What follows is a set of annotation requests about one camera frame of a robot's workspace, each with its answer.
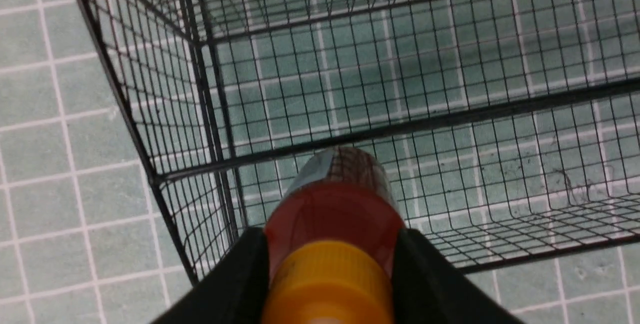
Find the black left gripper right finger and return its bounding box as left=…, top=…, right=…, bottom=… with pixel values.
left=391, top=228, right=522, bottom=324

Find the red seasoning bottle yellow cap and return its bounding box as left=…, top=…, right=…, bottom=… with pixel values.
left=260, top=146, right=406, bottom=324

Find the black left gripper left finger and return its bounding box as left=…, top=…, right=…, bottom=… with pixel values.
left=153, top=227, right=270, bottom=324

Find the green checkered tablecloth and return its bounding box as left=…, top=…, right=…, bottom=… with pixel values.
left=1, top=0, right=639, bottom=324

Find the black wire mesh shelf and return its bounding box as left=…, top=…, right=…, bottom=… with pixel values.
left=77, top=0, right=640, bottom=284

